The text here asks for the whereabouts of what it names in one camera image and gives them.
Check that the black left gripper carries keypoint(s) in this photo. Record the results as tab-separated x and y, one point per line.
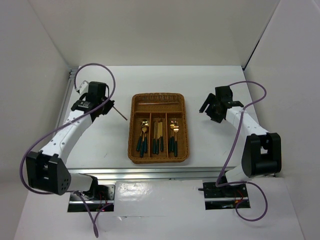
110	103

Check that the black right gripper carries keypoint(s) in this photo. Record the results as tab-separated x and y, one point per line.
217	118

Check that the copper chopstick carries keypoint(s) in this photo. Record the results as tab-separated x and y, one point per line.
123	116
160	103

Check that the gold knife green handle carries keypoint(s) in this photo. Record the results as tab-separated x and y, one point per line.
161	139
155	139
158	137

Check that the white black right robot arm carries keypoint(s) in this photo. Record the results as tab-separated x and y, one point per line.
262	152

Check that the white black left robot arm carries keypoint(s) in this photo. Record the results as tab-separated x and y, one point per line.
46	169

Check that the brown wicker cutlery tray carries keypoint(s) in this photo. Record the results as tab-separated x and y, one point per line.
160	113

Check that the aluminium frame rail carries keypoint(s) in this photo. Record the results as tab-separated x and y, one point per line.
103	146

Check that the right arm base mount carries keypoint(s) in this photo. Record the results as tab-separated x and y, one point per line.
226	197

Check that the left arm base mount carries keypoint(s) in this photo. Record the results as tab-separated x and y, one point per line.
103	197

